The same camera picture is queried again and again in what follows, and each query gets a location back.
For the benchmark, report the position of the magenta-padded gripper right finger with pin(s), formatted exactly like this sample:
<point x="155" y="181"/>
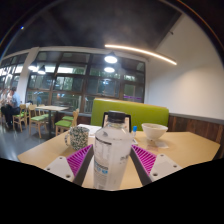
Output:
<point x="163" y="165"/>

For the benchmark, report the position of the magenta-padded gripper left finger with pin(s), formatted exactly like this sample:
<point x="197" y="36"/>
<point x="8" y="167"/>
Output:
<point x="58" y="166"/>

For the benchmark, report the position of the clear plastic drink bottle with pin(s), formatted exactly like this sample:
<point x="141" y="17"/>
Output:
<point x="111" y="153"/>

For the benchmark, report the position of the green speckled ceramic mug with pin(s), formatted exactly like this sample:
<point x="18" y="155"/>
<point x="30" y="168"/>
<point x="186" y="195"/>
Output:
<point x="79" y="137"/>

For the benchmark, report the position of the white ceramic bowl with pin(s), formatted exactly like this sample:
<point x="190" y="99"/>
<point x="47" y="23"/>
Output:
<point x="154" y="130"/>

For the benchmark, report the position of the white printed paper sheet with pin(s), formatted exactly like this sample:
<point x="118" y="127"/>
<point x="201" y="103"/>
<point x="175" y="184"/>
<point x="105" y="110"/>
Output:
<point x="93" y="128"/>

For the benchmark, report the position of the green-seated wooden chairs group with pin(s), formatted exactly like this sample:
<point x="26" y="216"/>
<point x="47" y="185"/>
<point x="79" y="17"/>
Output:
<point x="38" y="118"/>

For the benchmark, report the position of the green upholstered bench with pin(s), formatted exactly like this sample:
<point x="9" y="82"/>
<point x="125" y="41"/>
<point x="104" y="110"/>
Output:
<point x="146" y="115"/>

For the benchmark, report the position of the wooden dining table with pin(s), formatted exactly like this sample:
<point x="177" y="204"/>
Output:
<point x="51" y="108"/>

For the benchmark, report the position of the person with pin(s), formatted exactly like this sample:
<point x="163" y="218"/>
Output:
<point x="3" y="96"/>
<point x="11" y="106"/>

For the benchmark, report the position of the dark pendant lamp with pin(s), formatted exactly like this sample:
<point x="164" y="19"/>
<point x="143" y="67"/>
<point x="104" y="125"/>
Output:
<point x="32" y="67"/>
<point x="41" y="70"/>

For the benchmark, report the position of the long linear ceiling light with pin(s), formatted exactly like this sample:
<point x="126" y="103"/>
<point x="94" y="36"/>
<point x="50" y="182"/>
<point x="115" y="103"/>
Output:
<point x="140" y="50"/>

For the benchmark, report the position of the round bright pendant lamp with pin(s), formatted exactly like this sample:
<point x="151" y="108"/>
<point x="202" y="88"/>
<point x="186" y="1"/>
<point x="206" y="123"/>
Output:
<point x="111" y="58"/>

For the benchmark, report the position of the dark framed window wall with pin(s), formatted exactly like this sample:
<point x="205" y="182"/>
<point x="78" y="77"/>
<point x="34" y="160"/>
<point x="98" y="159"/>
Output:
<point x="83" y="83"/>

